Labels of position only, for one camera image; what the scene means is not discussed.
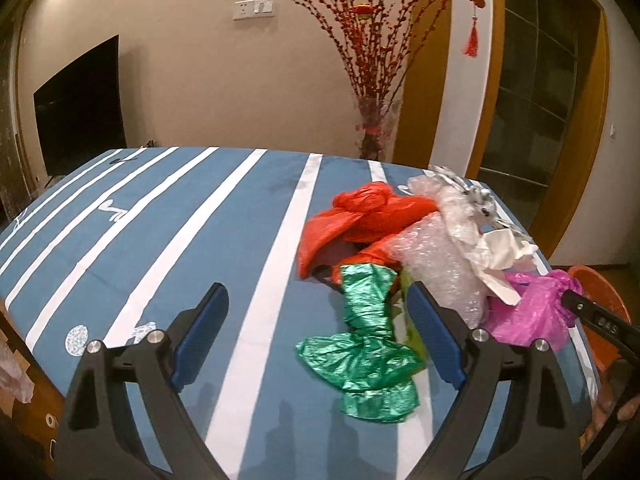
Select yellow-green plastic bag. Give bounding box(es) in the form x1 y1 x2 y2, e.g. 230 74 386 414
390 271 428 362

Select person's right hand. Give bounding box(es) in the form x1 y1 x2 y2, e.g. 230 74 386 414
582 359 639 444

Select cardboard box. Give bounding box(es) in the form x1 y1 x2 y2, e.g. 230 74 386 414
1 307 64 479

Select white wall switch plate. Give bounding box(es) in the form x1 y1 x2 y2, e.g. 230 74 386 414
232 0 276 21

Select blue white striped tablecloth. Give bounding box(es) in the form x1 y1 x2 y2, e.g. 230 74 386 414
1 148 454 479

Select orange plastic bag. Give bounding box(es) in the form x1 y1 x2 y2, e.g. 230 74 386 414
296 182 438 284

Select pink plastic bag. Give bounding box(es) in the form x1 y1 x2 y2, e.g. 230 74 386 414
483 270 582 351

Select green plastic bag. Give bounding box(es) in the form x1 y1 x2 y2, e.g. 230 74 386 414
296 263 423 424

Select orange plastic trash basket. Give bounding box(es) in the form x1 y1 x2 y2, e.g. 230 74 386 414
566 264 633 373

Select glass sliding door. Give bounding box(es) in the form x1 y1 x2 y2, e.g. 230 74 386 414
478 0 594 224

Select glass vase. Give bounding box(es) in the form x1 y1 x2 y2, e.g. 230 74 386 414
356 98 401 162

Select clear bubble wrap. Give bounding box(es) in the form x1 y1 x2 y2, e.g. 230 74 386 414
384 174 488 328

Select white spotted plastic bag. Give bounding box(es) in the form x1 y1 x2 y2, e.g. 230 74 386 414
428 165 500 224

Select red berry branches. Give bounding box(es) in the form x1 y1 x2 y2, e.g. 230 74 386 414
290 0 451 101

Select black television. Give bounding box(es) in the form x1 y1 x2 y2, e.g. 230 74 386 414
34 36 127 177

